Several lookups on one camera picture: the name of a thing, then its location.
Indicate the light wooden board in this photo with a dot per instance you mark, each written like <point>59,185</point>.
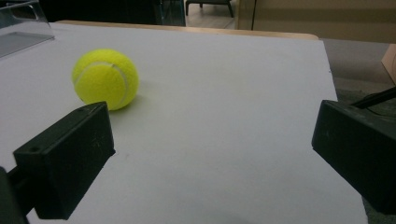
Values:
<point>390,62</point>

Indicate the clear acrylic box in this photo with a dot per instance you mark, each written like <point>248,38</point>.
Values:
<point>21,34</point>

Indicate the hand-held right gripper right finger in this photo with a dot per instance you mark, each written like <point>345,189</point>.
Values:
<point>361,149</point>

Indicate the beige cabinet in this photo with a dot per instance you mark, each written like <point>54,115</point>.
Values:
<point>323,18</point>

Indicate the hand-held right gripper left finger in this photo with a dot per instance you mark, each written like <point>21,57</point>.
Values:
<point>71,161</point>

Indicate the yellow tennis ball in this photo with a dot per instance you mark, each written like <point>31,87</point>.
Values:
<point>102,77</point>

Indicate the dark cabinet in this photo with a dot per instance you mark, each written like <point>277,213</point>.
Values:
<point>99,11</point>

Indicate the dark bench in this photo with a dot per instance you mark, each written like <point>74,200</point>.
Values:
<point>211,2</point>

